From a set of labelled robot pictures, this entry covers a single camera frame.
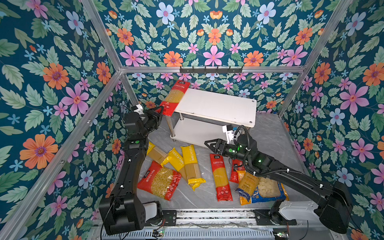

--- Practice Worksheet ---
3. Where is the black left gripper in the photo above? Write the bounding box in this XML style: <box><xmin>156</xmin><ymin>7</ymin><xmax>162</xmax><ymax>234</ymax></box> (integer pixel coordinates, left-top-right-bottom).
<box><xmin>138</xmin><ymin>104</ymin><xmax>162</xmax><ymax>138</ymax></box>

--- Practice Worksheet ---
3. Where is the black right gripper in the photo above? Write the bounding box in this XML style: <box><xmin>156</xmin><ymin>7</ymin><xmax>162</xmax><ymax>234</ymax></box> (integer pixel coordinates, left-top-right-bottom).
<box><xmin>205</xmin><ymin>139</ymin><xmax>251</xmax><ymax>166</ymax></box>

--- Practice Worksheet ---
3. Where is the red spaghetti bag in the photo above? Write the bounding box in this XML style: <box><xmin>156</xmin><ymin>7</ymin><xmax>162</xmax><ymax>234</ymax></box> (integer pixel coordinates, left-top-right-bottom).
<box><xmin>160</xmin><ymin>80</ymin><xmax>191</xmax><ymax>117</ymax></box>
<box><xmin>210</xmin><ymin>154</ymin><xmax>233</xmax><ymax>202</ymax></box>

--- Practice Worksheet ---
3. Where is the yellow Pastatime spaghetti bag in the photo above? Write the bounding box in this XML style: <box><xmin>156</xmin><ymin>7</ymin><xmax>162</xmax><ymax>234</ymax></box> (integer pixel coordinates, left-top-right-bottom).
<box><xmin>181</xmin><ymin>145</ymin><xmax>206</xmax><ymax>191</ymax></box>

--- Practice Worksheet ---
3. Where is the amber blue spaghetti bag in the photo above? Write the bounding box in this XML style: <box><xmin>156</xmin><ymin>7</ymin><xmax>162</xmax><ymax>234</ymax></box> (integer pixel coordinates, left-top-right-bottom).
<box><xmin>235</xmin><ymin>172</ymin><xmax>260</xmax><ymax>201</ymax></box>

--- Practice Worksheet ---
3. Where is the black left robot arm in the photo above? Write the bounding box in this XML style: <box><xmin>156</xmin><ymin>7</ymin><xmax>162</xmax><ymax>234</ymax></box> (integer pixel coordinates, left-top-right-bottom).
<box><xmin>99</xmin><ymin>107</ymin><xmax>164</xmax><ymax>236</ymax></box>

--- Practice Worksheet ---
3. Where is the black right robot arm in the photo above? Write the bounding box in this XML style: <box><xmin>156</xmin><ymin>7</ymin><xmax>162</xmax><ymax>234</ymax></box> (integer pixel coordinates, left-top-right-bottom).
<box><xmin>205</xmin><ymin>134</ymin><xmax>353</xmax><ymax>234</ymax></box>

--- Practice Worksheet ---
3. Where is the small red pasta bag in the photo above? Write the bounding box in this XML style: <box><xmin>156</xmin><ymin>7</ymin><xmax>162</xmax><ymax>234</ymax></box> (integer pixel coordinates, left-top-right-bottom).
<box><xmin>230</xmin><ymin>159</ymin><xmax>245</xmax><ymax>183</ymax></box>

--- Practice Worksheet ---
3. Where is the white two-tier shelf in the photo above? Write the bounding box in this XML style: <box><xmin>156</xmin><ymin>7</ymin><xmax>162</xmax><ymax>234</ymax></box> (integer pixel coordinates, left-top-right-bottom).
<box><xmin>166</xmin><ymin>89</ymin><xmax>257</xmax><ymax>147</ymax></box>

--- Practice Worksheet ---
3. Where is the blue orange pasta bag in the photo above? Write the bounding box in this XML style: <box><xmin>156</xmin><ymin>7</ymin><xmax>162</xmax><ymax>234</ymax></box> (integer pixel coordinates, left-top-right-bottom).
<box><xmin>240</xmin><ymin>178</ymin><xmax>289</xmax><ymax>206</ymax></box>

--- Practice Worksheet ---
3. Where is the red macaroni bag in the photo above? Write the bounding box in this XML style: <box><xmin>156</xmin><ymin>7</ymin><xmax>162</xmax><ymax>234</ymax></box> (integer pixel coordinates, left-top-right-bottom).
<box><xmin>137</xmin><ymin>161</ymin><xmax>182</xmax><ymax>201</ymax></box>

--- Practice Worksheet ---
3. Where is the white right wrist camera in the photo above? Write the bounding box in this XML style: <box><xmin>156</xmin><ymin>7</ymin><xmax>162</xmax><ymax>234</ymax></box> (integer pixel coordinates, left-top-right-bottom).
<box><xmin>222</xmin><ymin>125</ymin><xmax>235</xmax><ymax>144</ymax></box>

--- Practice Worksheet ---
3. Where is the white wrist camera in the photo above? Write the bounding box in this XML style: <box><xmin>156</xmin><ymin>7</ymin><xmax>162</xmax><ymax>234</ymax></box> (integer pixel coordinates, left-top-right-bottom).
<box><xmin>132</xmin><ymin>104</ymin><xmax>144</xmax><ymax>115</ymax></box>
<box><xmin>222</xmin><ymin>125</ymin><xmax>235</xmax><ymax>144</ymax></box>

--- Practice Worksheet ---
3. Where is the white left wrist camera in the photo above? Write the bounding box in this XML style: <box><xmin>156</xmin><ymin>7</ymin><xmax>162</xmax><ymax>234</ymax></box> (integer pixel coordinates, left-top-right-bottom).
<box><xmin>132</xmin><ymin>104</ymin><xmax>144</xmax><ymax>115</ymax></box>

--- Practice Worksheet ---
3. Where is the black hook rail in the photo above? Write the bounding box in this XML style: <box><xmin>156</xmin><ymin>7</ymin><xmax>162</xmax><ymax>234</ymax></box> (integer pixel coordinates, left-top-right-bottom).
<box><xmin>179</xmin><ymin>66</ymin><xmax>243</xmax><ymax>75</ymax></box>

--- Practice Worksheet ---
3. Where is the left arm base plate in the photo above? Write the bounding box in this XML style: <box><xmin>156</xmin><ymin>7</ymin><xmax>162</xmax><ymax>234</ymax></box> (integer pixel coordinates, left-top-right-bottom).
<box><xmin>147</xmin><ymin>210</ymin><xmax>178</xmax><ymax>227</ymax></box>

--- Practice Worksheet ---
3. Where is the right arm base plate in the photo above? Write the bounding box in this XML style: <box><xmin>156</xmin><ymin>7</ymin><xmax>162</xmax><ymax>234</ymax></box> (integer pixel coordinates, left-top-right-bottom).
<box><xmin>253</xmin><ymin>209</ymin><xmax>297</xmax><ymax>226</ymax></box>

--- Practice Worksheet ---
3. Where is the aluminium front rail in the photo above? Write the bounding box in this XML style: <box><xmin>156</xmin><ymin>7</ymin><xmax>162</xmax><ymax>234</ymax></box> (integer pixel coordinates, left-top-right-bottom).
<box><xmin>89</xmin><ymin>207</ymin><xmax>340</xmax><ymax>229</ymax></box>

